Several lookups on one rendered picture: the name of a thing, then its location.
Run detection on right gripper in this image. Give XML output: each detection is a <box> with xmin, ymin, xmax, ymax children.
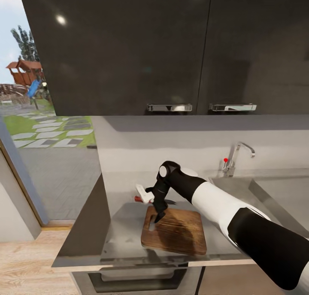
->
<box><xmin>145</xmin><ymin>185</ymin><xmax>168</xmax><ymax>222</ymax></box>

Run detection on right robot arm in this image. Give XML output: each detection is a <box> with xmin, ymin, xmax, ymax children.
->
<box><xmin>136</xmin><ymin>161</ymin><xmax>309</xmax><ymax>295</ymax></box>

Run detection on cutting board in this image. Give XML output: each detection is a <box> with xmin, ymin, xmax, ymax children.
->
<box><xmin>141</xmin><ymin>206</ymin><xmax>207</xmax><ymax>255</ymax></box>

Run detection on parer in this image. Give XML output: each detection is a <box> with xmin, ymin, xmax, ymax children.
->
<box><xmin>135</xmin><ymin>196</ymin><xmax>175</xmax><ymax>203</ymax></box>

